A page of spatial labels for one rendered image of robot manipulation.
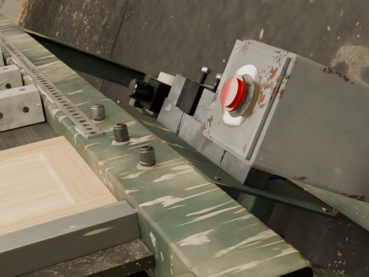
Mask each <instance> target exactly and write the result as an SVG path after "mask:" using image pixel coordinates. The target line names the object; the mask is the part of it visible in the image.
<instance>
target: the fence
mask: <svg viewBox="0 0 369 277"><path fill-rule="evenodd" d="M140 238H141V235H140V231H139V225H138V218H137V213H136V211H135V210H134V209H133V208H132V207H131V206H130V204H129V203H128V202H127V201H126V200H122V201H118V202H115V203H111V204H107V205H104V206H101V207H97V208H93V209H90V210H86V211H84V212H80V213H76V214H73V215H69V216H66V217H62V218H59V219H55V220H51V221H48V222H45V223H42V224H38V225H34V226H31V227H28V228H24V229H20V230H17V231H13V232H9V233H7V234H3V235H0V277H15V276H19V275H22V274H26V273H29V272H32V271H35V270H38V269H42V268H45V267H48V266H51V265H55V264H58V263H61V262H64V261H68V260H71V259H74V258H77V257H81V256H84V255H87V254H90V253H93V252H97V251H100V250H104V249H106V248H110V247H113V246H117V245H120V244H122V243H126V242H129V241H133V240H136V239H140Z"/></svg>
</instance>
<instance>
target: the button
mask: <svg viewBox="0 0 369 277"><path fill-rule="evenodd" d="M246 92H247V85H246V83H245V78H244V77H243V76H241V75H238V74H237V75H233V76H232V77H231V78H229V79H228V80H227V81H226V82H225V84H224V86H223V88H222V90H221V95H220V101H221V105H222V108H223V109H224V110H225V111H227V112H232V111H234V110H236V109H237V108H238V107H239V106H240V105H241V104H242V103H243V101H244V99H245V95H246Z"/></svg>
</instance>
